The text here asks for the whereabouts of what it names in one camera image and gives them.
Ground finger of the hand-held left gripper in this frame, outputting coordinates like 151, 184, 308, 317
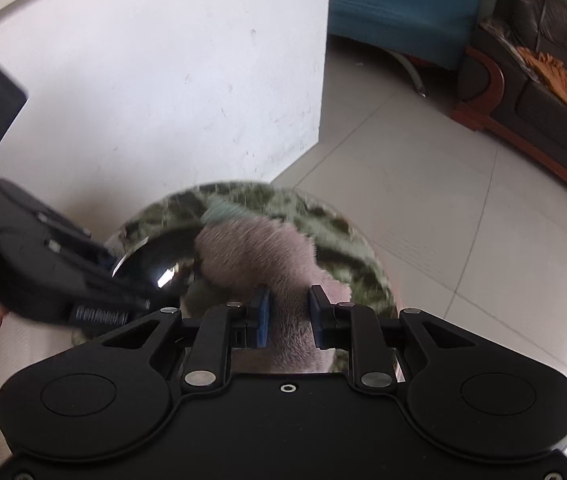
50, 241, 151, 311
38, 212, 116, 268

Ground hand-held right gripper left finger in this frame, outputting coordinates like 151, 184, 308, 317
100, 285, 271, 393

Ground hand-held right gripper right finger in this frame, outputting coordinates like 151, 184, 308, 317
311, 284, 477, 392

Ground stainless steel bowl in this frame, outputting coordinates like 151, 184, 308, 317
110, 227, 400, 377

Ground pink and green towel cloth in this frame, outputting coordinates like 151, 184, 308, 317
194, 197, 351, 376

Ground teal sofa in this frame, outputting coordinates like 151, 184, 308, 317
328, 0, 491, 97

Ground black leather sofa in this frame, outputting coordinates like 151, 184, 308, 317
451, 0, 567, 223

